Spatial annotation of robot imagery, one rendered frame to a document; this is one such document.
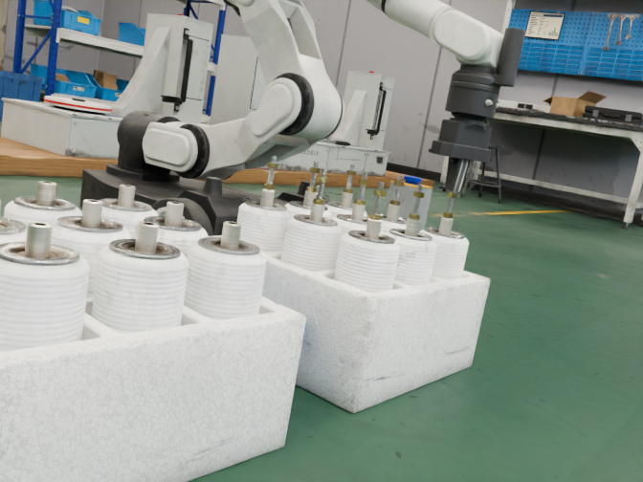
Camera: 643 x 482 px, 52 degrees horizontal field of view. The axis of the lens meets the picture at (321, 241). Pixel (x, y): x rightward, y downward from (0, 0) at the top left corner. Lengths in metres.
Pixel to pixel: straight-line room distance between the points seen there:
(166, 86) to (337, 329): 2.65
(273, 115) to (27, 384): 1.03
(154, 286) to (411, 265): 0.53
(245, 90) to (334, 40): 3.85
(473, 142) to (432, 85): 5.66
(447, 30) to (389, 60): 5.96
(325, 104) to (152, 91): 2.04
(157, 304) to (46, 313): 0.12
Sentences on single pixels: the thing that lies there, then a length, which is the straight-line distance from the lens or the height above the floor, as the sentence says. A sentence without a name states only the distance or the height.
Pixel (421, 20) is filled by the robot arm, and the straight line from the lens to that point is 1.28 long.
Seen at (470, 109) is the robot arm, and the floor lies 0.48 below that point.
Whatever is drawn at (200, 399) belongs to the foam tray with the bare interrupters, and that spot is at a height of 0.10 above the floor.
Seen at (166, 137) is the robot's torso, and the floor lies 0.31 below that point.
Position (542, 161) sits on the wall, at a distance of 6.35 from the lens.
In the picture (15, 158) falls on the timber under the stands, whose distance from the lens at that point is 2.88.
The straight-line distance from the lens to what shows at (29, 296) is 0.64.
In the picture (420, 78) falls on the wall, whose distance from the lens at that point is 6.95.
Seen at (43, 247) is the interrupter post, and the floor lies 0.26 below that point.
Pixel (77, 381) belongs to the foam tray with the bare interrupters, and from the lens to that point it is 0.65.
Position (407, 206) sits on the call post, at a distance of 1.45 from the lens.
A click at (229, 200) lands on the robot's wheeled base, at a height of 0.21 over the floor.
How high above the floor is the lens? 0.42
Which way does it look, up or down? 10 degrees down
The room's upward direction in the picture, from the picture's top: 10 degrees clockwise
